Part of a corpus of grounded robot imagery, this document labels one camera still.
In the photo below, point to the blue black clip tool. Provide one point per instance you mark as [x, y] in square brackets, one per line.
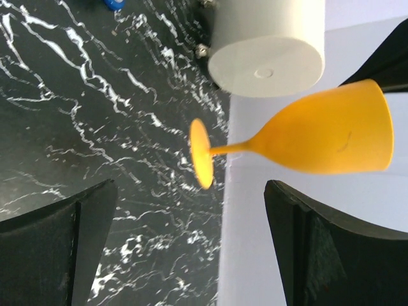
[115, 5]

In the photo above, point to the yellow plastic wine glass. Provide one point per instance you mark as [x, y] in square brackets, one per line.
[347, 129]

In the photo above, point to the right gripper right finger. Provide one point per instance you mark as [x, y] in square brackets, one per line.
[328, 257]

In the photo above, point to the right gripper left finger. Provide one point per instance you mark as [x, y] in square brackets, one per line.
[49, 256]

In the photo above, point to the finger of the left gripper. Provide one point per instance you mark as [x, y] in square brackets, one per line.
[385, 70]

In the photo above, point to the white cylindrical container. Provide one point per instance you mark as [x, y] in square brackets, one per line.
[267, 48]

